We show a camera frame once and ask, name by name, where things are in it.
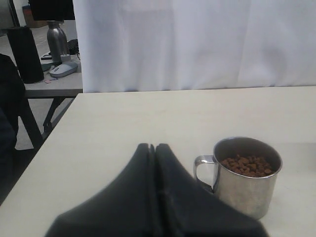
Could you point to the black keyboard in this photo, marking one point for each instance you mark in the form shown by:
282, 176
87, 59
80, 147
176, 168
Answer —
73, 46

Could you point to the steel mug with pellets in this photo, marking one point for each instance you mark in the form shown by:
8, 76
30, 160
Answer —
244, 175

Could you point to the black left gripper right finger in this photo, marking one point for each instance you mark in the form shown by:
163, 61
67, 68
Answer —
188, 210

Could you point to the grey side desk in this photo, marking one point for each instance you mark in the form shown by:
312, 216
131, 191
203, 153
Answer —
61, 92

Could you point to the grey computer mouse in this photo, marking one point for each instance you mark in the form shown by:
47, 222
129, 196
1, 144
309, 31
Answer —
64, 69

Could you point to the white backdrop curtain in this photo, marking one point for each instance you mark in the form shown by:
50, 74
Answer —
151, 45

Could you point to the silver metal bottle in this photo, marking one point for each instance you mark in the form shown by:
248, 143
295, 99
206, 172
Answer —
57, 41

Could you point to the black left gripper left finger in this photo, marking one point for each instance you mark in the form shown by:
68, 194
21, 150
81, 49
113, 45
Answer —
127, 207

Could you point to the black cylindrical speaker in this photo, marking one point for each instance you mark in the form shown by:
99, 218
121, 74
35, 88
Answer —
25, 53

